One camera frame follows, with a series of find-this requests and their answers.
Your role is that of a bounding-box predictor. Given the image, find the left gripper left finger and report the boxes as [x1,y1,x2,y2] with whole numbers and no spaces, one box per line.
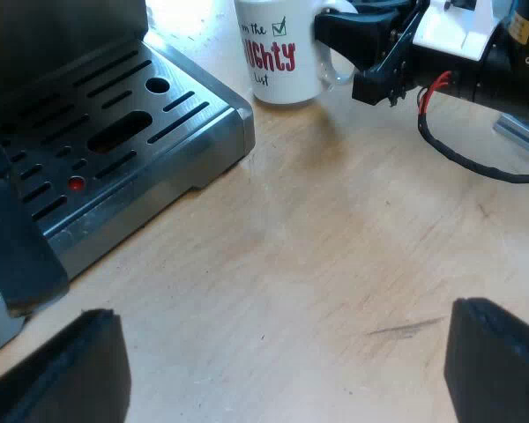
[0,308,131,423]

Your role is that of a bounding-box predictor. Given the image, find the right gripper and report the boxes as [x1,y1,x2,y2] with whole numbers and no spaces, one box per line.
[313,0,488,108]

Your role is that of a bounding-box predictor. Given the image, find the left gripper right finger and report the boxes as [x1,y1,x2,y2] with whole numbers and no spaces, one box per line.
[443,297,529,423]

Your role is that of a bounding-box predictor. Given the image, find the white mug red black print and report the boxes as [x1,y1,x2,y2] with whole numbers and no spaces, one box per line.
[233,0,358,106]

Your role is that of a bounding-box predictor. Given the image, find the steel espresso machine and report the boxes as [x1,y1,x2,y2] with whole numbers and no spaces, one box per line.
[0,0,257,362]

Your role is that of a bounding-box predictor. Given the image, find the black cable with red wires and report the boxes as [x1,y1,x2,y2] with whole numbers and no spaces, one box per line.
[416,70,529,184]

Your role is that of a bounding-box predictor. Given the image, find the aluminium rail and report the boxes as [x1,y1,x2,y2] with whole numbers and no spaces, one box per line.
[493,112,529,156]

